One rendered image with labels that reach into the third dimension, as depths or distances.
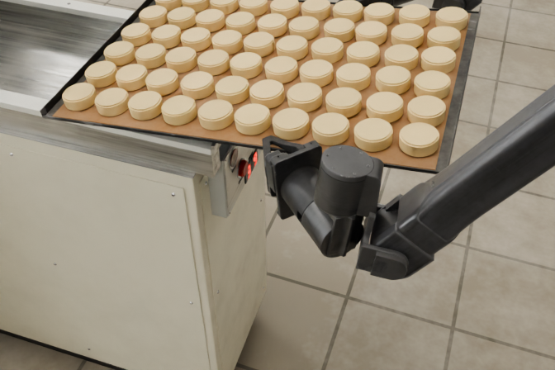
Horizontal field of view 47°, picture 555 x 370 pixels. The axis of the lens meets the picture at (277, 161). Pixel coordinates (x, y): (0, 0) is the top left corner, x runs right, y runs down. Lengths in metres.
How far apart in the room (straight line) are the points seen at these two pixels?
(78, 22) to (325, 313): 1.02
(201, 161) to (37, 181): 0.35
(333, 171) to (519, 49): 2.33
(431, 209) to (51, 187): 0.72
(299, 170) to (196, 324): 0.64
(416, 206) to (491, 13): 2.51
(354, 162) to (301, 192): 0.10
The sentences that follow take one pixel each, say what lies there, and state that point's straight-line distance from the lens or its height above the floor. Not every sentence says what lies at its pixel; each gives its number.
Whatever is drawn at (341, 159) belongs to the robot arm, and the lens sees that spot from 0.69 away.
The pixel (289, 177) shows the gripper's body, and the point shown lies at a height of 0.99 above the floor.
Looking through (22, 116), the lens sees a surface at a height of 0.88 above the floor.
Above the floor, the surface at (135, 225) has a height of 0.68.
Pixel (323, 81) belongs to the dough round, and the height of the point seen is 0.98.
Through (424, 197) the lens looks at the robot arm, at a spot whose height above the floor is 1.05.
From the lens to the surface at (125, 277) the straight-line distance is 1.31.
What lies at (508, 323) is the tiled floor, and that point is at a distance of 1.92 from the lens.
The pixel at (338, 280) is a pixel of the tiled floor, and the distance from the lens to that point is 1.90.
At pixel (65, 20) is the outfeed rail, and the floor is 0.87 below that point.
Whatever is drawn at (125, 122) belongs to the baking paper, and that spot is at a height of 0.94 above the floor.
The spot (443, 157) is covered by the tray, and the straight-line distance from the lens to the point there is 0.83.
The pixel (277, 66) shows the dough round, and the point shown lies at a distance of 0.97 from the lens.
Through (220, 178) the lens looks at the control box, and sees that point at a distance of 1.05.
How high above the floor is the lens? 1.54
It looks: 44 degrees down
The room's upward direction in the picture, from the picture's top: straight up
